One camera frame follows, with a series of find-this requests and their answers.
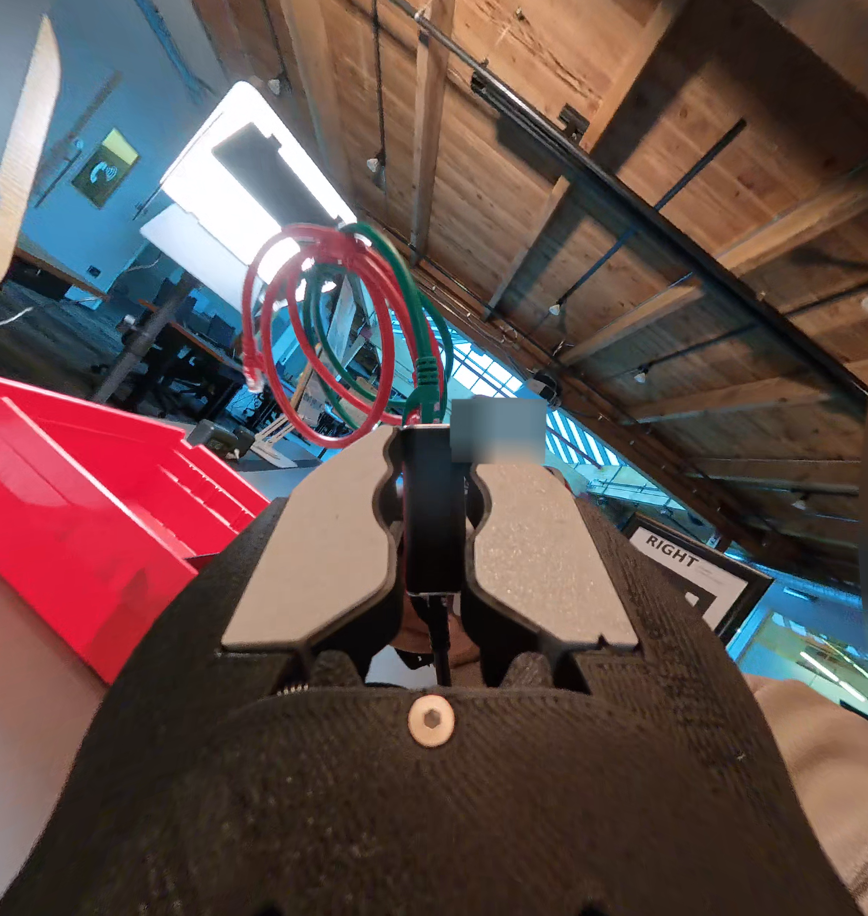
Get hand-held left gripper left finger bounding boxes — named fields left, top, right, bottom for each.
left=221, top=427, right=402, bottom=652

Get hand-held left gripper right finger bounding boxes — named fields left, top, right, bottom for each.
left=465, top=464, right=640, bottom=654

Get black ethernet splitter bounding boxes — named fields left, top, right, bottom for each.
left=401, top=424, right=471, bottom=598

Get green ethernet cable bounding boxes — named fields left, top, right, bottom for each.
left=301, top=222, right=455, bottom=430

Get red ethernet cable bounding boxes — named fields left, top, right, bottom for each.
left=241, top=223, right=449, bottom=448

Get red plastic bin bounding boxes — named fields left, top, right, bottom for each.
left=0, top=371, right=270, bottom=684

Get black framed marker sign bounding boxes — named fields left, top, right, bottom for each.
left=620, top=511, right=775, bottom=645

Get light stand pole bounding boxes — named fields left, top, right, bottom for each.
left=91, top=272, right=199, bottom=402

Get studio light panel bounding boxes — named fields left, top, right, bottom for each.
left=139, top=80, right=360, bottom=316

